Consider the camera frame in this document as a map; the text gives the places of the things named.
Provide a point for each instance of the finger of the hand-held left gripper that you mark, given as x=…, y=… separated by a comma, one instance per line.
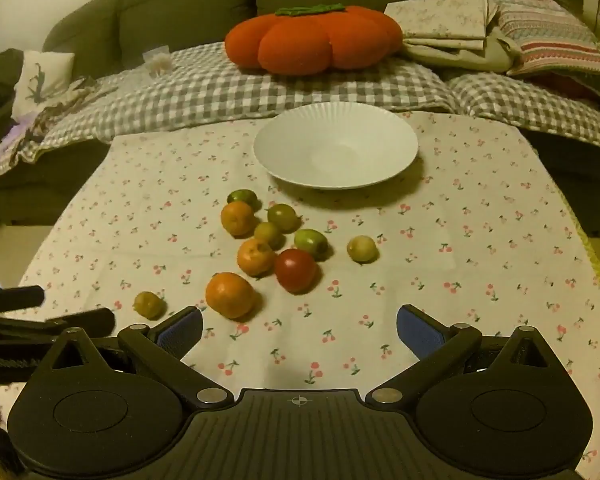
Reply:
x=80, y=322
x=15, y=298

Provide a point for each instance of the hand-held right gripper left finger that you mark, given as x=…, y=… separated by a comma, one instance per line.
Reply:
x=181, y=331

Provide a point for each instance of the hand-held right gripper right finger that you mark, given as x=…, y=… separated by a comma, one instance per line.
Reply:
x=419, y=331

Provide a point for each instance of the yellow-brown jujube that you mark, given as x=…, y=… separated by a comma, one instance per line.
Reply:
x=149, y=305

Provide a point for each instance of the large orange mandarin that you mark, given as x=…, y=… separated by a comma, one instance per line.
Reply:
x=229, y=294

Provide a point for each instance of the pale yellow jujube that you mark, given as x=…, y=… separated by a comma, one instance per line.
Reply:
x=362, y=248

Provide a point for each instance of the red tomato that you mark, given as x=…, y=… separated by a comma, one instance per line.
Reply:
x=295, y=270

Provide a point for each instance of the yellow-green jujube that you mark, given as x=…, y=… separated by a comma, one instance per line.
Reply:
x=268, y=234

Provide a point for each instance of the green jujube with red patch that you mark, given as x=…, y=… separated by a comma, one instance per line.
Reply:
x=311, y=243

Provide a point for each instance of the dark green jujube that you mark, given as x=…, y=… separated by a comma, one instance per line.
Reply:
x=243, y=195

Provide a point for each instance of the olive green jujube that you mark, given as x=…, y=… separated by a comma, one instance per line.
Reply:
x=283, y=216

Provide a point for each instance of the white ribbed plate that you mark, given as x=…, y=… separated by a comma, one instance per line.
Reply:
x=336, y=146

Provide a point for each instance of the cherry print tablecloth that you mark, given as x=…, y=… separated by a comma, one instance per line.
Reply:
x=455, y=260

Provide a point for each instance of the yellow-green mat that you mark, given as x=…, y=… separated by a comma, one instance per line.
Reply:
x=597, y=270

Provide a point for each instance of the purple floral cloth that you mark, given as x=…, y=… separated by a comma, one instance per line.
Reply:
x=55, y=107

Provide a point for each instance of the white embroidered pillow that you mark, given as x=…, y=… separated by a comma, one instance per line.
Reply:
x=47, y=77

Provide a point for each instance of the grey checked pillow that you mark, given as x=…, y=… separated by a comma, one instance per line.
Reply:
x=180, y=95

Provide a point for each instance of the beige cloth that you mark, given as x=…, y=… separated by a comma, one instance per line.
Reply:
x=460, y=57

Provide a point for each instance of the red cloth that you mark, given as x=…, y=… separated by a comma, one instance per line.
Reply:
x=577, y=87

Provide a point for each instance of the orange pumpkin cushion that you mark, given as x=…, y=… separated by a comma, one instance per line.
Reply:
x=320, y=40

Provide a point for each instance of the folded floral sheet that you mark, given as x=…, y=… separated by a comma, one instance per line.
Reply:
x=440, y=17

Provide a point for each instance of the striped knitted blanket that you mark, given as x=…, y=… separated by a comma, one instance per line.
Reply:
x=550, y=35

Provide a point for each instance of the green sofa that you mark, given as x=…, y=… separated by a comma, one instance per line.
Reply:
x=180, y=5

